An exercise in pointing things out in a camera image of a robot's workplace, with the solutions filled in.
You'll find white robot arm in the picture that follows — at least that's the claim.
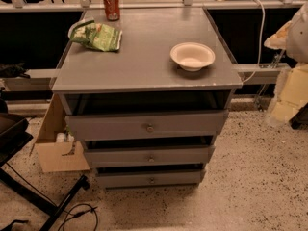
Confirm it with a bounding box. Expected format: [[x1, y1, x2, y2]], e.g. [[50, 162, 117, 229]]
[[264, 2, 308, 126]]

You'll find black floor cable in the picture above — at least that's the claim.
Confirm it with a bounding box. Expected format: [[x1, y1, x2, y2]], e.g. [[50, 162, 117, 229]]
[[57, 203, 99, 231]]

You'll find grey bottom drawer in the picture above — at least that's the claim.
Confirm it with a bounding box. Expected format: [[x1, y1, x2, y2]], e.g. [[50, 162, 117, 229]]
[[96, 170, 204, 189]]

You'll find grey drawer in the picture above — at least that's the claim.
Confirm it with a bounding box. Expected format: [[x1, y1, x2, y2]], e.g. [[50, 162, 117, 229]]
[[65, 110, 228, 141], [84, 145, 215, 168], [96, 170, 204, 189]]

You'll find metal rail beam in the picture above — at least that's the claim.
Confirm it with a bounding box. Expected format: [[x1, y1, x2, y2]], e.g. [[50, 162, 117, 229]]
[[233, 64, 290, 85]]

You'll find white bottle in box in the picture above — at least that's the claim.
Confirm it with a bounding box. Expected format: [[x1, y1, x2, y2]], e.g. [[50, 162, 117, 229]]
[[56, 133, 66, 142]]

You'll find white hanging cable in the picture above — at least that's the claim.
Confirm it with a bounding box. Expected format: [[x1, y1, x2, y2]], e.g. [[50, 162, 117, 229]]
[[241, 0, 267, 84]]

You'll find grey top drawer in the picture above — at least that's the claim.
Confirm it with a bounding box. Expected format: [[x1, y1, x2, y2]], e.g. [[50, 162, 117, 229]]
[[65, 110, 228, 141]]

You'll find grey drawer cabinet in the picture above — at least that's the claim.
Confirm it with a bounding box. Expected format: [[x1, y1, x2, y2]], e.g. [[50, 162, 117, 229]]
[[52, 8, 242, 176]]

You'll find white paper bowl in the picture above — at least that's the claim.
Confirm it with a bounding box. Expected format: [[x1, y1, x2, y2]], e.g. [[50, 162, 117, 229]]
[[169, 42, 216, 72]]

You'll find green chip bag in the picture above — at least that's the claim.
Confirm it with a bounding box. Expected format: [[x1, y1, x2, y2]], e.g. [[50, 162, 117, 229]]
[[68, 18, 122, 52]]

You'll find cardboard box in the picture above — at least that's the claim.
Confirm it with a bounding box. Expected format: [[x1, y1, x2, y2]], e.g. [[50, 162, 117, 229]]
[[34, 94, 90, 172]]

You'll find orange soda can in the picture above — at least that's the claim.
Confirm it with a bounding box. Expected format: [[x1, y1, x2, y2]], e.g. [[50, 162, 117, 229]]
[[103, 0, 120, 21]]

